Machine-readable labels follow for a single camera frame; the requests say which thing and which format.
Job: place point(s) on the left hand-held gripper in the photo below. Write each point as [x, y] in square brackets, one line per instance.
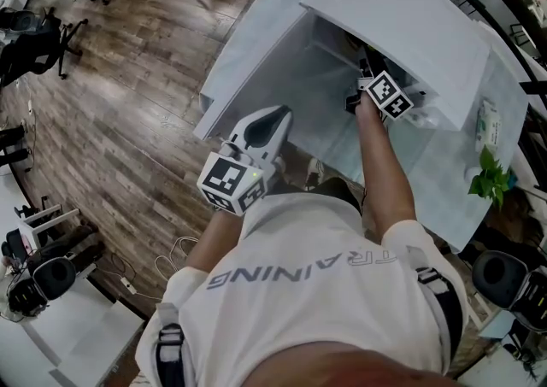
[250, 150]

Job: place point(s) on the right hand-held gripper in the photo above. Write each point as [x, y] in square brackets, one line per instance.
[386, 92]

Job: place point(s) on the person's left forearm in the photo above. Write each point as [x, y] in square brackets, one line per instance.
[218, 236]

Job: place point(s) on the person's right forearm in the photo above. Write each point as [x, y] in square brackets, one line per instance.
[386, 176]

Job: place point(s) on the person's shoe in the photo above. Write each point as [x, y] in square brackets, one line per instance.
[315, 171]

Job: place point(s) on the person's dark trousers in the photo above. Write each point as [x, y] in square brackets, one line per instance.
[335, 191]

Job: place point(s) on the white green wipes packet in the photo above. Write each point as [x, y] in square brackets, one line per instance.
[489, 124]

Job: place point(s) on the green potted plant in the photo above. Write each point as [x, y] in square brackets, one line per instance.
[491, 180]

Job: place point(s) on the person's white t-shirt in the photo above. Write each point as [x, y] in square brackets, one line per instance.
[307, 291]

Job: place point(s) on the white power strip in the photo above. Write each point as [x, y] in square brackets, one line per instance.
[129, 285]

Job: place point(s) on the black mesh-back chair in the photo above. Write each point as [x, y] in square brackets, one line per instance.
[53, 276]
[498, 278]

